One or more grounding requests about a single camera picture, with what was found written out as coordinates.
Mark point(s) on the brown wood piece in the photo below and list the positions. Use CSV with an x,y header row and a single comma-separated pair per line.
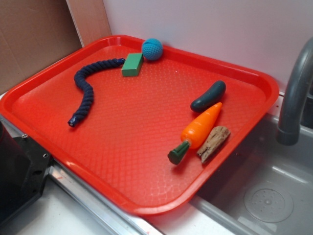
x,y
215,139

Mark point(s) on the red plastic tray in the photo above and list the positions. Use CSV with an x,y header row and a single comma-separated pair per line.
x,y
121,148

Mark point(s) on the grey toy sink basin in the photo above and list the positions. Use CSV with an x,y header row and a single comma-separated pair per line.
x,y
263,188

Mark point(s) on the green wooden block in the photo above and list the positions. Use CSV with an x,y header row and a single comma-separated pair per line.
x,y
132,65

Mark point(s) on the brown cardboard panel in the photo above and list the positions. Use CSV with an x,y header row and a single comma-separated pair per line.
x,y
34,34

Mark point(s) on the blue crocheted ball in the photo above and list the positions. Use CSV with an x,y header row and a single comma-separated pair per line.
x,y
152,49

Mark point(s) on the orange toy carrot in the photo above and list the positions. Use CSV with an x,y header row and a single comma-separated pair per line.
x,y
195,133

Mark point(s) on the dark green toy cucumber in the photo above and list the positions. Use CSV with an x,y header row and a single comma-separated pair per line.
x,y
209,98

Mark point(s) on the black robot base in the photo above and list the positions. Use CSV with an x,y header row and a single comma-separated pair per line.
x,y
24,166

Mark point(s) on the grey toy faucet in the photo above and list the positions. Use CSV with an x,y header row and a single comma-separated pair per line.
x,y
297,106

